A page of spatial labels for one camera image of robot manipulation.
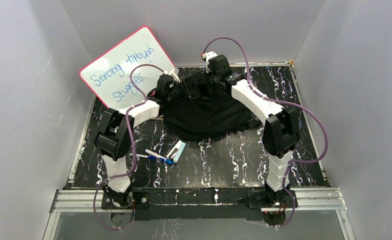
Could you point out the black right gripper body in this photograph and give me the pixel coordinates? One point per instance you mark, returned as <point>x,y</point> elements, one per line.
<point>213,80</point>

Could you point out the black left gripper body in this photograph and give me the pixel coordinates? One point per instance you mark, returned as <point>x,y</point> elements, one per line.
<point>183,88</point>

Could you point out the black student backpack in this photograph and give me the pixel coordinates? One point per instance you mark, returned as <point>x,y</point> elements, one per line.
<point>209,115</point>

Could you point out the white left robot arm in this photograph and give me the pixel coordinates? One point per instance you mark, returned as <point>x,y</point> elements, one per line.
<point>115,139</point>

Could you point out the white eraser block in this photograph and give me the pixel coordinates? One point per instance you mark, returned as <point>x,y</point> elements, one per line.
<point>177,151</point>

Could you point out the white blue whiteboard marker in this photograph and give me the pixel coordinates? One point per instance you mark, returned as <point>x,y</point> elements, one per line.
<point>159,157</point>

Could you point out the pink framed whiteboard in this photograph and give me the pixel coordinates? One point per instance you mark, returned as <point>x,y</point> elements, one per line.
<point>122,75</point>

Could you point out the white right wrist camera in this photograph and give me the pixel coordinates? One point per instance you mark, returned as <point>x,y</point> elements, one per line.
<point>206,57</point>

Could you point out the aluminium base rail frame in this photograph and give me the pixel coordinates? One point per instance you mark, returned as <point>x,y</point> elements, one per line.
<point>317,213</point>

